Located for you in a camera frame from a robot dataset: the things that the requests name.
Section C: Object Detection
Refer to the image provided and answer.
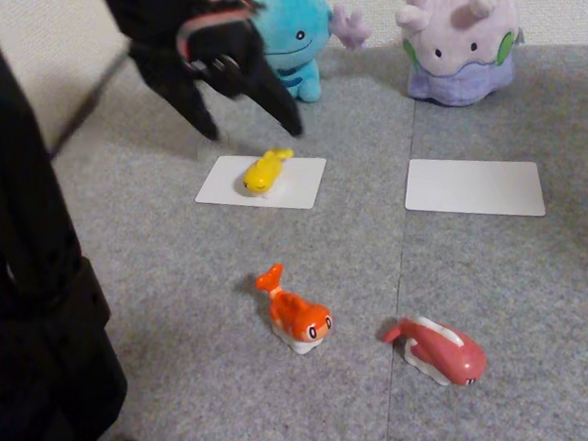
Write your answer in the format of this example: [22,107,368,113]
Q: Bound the orange shrimp sushi toy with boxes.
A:
[254,261,336,358]

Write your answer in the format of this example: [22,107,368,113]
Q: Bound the blue Wooper plush toy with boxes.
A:
[250,0,375,106]

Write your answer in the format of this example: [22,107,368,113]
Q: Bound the purple Goomy plush toy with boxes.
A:
[394,0,529,110]

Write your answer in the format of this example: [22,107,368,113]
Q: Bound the red tuna sushi toy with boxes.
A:
[380,313,490,390]

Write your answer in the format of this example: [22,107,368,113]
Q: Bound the white rectangular card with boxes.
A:
[402,153,548,223]
[193,151,330,215]

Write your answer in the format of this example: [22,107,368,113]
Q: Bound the grey carpet tile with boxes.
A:
[370,36,588,441]
[47,41,431,441]

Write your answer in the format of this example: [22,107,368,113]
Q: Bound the red white black servo wire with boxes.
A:
[175,0,268,60]

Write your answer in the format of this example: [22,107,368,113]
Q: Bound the black cable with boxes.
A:
[45,51,139,162]

